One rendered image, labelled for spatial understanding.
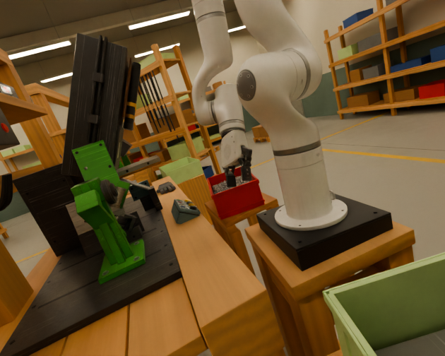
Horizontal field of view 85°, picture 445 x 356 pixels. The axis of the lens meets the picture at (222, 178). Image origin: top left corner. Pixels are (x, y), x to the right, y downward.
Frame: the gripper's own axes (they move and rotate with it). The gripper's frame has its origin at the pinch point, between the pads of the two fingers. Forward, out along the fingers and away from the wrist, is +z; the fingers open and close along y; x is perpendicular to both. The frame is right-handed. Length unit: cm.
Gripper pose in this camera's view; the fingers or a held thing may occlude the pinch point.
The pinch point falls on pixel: (238, 181)
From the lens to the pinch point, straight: 75.2
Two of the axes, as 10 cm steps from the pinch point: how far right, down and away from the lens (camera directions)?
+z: 1.1, 9.7, -2.1
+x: 8.9, 0.0, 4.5
